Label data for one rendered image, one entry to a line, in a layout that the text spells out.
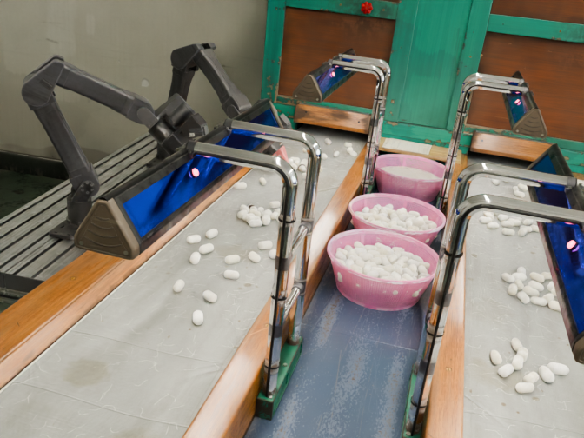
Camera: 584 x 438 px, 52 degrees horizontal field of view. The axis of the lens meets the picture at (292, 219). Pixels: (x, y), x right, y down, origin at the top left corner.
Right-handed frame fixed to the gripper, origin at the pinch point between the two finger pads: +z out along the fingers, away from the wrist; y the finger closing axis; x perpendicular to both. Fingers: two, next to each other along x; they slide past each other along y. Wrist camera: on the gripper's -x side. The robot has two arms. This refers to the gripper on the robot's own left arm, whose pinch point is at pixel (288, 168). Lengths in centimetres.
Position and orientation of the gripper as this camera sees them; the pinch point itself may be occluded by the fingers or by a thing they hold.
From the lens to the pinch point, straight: 194.5
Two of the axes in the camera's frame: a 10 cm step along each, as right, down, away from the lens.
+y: 2.7, -3.6, 8.9
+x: -7.0, 5.7, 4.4
